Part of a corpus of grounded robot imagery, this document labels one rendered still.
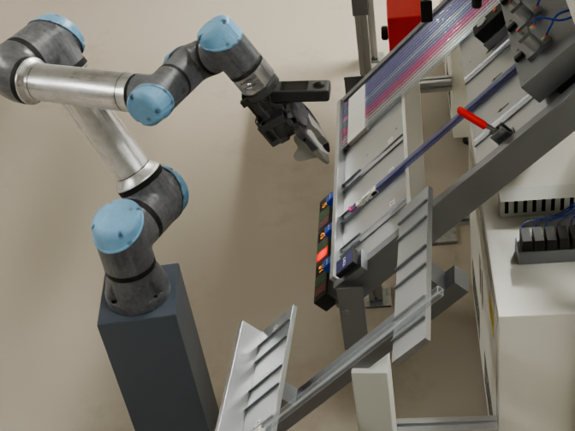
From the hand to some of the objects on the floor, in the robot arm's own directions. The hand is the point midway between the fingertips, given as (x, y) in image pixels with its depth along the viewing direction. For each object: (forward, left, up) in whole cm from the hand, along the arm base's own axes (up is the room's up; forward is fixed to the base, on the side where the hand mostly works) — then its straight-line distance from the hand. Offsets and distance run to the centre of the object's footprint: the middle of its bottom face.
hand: (328, 150), depth 193 cm
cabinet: (+65, +7, -90) cm, 112 cm away
